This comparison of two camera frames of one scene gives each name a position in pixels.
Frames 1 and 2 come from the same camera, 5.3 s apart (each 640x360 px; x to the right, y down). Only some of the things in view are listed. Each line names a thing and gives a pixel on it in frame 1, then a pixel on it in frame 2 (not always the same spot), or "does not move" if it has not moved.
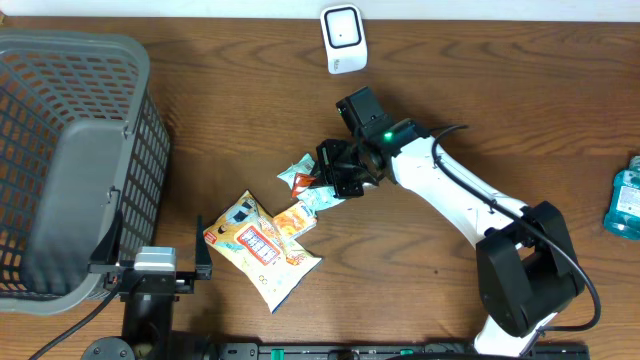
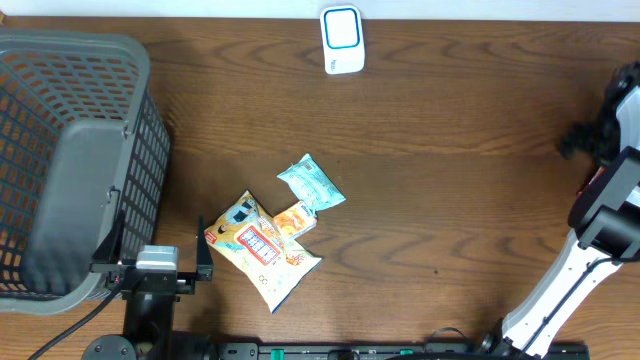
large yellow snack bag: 247,234 does not move
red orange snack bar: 302,182 -> 598,175
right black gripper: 325,151 -> 574,139
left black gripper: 151,275 does not move
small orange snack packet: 296,220 does not move
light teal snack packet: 315,197 does not move
